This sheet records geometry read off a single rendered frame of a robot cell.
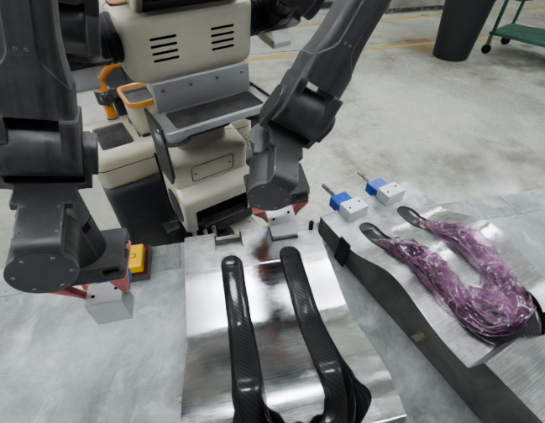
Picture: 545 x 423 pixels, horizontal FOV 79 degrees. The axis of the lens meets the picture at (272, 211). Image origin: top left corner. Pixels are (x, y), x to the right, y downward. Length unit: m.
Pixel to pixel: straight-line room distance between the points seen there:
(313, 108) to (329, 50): 0.07
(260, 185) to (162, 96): 0.39
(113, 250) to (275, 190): 0.22
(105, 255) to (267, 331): 0.26
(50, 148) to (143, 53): 0.40
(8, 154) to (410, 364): 0.62
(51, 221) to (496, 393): 0.58
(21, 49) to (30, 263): 0.17
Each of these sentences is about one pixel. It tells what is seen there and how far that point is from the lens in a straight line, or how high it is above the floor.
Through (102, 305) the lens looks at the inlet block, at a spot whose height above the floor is 0.95.
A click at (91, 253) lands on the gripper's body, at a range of 0.46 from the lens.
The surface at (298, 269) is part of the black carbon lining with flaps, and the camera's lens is 0.60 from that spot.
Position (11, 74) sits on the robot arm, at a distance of 0.35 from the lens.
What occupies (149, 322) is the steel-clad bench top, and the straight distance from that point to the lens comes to 0.68.
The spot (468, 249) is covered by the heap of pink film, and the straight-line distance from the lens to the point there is 0.70.
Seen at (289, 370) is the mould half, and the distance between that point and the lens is 0.48.
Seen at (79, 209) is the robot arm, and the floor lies 1.12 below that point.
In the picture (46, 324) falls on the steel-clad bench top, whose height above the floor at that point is 0.80.
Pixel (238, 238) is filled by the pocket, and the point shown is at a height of 0.87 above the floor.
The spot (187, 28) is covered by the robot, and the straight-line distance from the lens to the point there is 0.74.
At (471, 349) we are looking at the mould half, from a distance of 0.62.
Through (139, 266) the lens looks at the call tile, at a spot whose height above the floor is 0.84.
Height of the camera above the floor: 1.37
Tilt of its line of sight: 44 degrees down
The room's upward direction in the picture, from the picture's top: straight up
